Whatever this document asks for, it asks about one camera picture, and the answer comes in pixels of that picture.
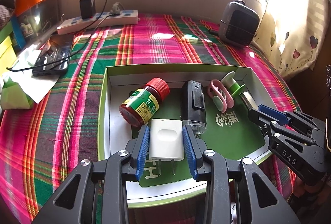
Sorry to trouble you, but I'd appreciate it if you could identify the black smartphone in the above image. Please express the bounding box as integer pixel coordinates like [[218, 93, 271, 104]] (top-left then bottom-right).
[[32, 34, 74, 77]]

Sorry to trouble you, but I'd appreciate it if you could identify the plaid pink green tablecloth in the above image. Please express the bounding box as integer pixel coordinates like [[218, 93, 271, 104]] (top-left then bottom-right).
[[1, 14, 300, 223]]

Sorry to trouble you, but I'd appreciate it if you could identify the white power strip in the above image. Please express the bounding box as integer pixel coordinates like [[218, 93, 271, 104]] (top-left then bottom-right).
[[57, 10, 139, 34]]

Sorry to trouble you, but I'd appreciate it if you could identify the black clear stamp device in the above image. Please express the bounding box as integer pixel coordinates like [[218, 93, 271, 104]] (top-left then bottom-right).
[[181, 80, 207, 138]]

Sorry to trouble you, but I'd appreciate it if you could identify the pink oval clip green pad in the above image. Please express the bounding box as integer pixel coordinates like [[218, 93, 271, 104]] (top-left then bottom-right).
[[207, 79, 235, 113]]

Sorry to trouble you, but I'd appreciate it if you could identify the cream heart pattern curtain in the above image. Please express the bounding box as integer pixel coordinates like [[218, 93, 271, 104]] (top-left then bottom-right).
[[254, 0, 330, 80]]

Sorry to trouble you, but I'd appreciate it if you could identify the small grey space heater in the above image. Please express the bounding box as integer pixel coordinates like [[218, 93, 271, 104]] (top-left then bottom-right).
[[218, 0, 260, 47]]

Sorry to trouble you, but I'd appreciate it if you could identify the green white spool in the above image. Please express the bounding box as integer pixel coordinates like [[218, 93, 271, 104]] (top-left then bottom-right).
[[221, 71, 246, 98]]

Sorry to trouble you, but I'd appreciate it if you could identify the green crumpled paper bag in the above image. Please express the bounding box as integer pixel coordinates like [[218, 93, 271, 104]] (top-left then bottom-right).
[[1, 78, 34, 110]]

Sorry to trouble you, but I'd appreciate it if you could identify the white wall charger plug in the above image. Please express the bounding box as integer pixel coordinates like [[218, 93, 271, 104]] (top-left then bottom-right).
[[149, 119, 184, 176]]

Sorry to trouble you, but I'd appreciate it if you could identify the green white cardboard box tray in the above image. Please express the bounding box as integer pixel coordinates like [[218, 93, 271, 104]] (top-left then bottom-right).
[[98, 63, 274, 208]]

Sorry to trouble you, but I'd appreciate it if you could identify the brown bottle red cap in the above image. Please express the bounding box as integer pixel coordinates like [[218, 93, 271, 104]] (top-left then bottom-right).
[[119, 77, 170, 128]]

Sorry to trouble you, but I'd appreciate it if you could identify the yellow green box stack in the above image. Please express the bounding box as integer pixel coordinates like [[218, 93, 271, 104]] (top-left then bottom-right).
[[0, 21, 17, 75]]

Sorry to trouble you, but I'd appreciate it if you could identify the black charger with cable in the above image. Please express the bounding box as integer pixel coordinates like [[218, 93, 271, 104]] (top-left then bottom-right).
[[80, 0, 108, 20]]

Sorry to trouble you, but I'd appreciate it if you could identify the brown checked cloth bundle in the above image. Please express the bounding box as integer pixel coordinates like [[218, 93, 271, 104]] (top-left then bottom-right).
[[0, 5, 13, 30]]

